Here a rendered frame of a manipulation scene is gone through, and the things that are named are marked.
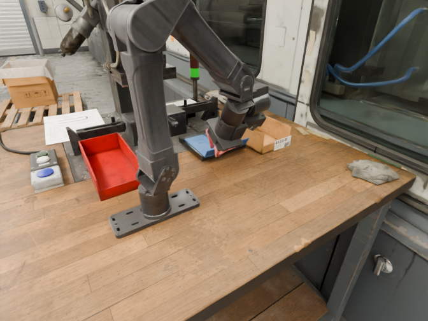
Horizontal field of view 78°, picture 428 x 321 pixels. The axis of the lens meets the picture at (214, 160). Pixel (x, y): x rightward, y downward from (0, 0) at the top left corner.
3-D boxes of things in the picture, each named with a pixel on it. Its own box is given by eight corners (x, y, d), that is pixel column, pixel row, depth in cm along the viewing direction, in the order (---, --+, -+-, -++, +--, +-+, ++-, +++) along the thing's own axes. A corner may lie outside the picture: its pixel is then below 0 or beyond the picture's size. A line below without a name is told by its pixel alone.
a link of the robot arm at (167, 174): (154, 148, 59) (130, 156, 56) (175, 164, 53) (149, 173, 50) (157, 171, 62) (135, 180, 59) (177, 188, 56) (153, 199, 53)
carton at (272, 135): (261, 157, 84) (263, 135, 80) (218, 130, 103) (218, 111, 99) (289, 147, 90) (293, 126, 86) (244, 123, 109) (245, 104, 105)
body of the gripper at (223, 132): (224, 120, 76) (232, 101, 70) (241, 147, 72) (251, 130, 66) (204, 123, 73) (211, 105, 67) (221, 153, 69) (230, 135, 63)
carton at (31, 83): (17, 97, 386) (3, 60, 361) (63, 92, 408) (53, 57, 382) (8, 111, 334) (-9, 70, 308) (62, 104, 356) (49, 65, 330)
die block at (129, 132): (134, 146, 89) (130, 125, 85) (125, 135, 96) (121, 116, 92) (186, 133, 98) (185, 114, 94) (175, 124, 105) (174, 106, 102)
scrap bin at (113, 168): (100, 201, 64) (95, 181, 61) (83, 158, 82) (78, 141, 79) (148, 185, 70) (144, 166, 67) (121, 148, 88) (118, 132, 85)
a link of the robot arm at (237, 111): (234, 108, 70) (244, 88, 65) (248, 123, 69) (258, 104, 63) (214, 116, 67) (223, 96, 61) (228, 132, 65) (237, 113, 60)
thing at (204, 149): (207, 160, 77) (207, 151, 76) (185, 140, 89) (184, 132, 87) (227, 153, 81) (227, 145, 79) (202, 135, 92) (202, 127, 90)
